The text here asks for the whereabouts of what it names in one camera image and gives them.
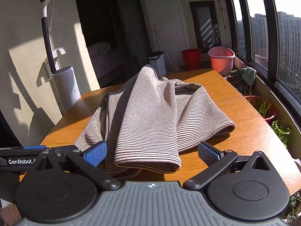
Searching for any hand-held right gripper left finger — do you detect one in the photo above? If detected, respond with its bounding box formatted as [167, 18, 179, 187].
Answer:
[27, 141, 121, 191]

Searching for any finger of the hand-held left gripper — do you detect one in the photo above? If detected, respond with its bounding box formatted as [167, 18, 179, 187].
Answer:
[50, 146, 79, 170]
[0, 145, 55, 155]

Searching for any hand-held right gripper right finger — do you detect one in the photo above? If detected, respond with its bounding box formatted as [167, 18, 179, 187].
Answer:
[183, 141, 271, 191]

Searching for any striped grey garment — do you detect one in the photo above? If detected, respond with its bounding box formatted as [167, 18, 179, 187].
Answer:
[74, 64, 236, 182]

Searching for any person's left hand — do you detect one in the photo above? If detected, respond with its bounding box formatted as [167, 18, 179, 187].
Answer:
[0, 204, 22, 226]

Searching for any white floor washer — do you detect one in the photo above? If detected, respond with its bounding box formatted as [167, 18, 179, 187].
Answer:
[39, 0, 76, 115]

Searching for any red flowerpot with grass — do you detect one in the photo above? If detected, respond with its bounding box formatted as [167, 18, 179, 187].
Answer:
[244, 95, 278, 123]

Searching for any green leafy plant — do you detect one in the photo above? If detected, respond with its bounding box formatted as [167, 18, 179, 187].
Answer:
[270, 120, 292, 147]
[285, 191, 301, 222]

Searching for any large leaf potted plant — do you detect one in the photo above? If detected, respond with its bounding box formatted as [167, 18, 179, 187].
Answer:
[229, 67, 257, 93]

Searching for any pink bucket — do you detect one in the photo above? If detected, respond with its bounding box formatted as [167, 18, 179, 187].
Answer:
[208, 47, 236, 77]

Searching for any broom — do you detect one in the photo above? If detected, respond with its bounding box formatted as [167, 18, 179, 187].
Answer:
[154, 25, 180, 73]

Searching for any red bucket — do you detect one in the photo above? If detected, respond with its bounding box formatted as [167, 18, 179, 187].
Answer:
[181, 49, 202, 70]

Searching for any bed with pink blanket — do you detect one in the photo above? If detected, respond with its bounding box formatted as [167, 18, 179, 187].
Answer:
[87, 42, 123, 81]

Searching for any white trash bin black lid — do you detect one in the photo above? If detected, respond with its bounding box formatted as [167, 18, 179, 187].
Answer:
[148, 51, 166, 76]

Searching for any hanging grey cloth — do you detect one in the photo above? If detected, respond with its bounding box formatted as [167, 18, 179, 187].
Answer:
[213, 25, 220, 47]

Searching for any dark door with glass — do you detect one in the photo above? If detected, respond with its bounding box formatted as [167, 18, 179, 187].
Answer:
[189, 1, 222, 50]

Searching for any white tall cabinet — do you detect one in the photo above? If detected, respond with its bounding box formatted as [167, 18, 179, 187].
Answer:
[141, 0, 189, 64]

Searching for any white wall hook bracket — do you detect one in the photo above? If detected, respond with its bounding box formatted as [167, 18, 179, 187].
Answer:
[45, 48, 67, 79]

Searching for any black window frame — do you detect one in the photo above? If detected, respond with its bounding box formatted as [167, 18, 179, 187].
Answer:
[222, 0, 301, 99]

